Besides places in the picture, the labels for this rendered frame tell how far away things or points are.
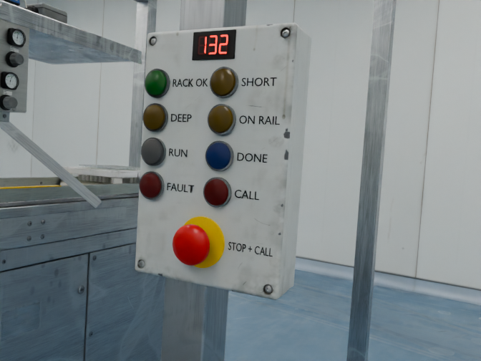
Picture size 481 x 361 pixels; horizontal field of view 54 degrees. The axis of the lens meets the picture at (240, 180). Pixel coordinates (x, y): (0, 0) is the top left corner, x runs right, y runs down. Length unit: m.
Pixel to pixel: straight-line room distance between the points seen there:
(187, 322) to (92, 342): 1.02
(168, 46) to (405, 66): 3.48
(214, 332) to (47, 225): 0.77
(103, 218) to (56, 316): 0.30
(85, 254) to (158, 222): 0.98
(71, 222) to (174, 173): 0.87
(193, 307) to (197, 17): 0.34
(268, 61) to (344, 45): 3.65
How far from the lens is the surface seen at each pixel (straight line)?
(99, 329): 1.60
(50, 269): 1.39
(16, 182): 1.56
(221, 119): 0.46
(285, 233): 0.45
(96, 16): 5.89
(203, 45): 0.49
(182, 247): 0.46
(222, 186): 0.46
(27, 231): 1.26
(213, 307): 0.59
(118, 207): 1.48
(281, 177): 0.44
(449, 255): 3.83
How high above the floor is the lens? 0.94
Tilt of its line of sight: 3 degrees down
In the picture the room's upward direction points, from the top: 4 degrees clockwise
